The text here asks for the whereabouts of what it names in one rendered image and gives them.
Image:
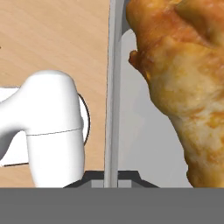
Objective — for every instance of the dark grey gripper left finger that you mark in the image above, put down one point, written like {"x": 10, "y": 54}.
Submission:
{"x": 90, "y": 176}

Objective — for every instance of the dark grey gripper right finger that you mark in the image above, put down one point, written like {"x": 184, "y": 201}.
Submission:
{"x": 132, "y": 176}

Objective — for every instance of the grey meat container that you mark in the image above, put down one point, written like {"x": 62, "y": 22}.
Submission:
{"x": 112, "y": 96}

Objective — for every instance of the roasted chicken drumstick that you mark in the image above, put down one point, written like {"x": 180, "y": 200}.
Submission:
{"x": 186, "y": 87}

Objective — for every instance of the white rounded bent post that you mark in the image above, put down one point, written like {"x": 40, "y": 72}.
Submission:
{"x": 52, "y": 116}

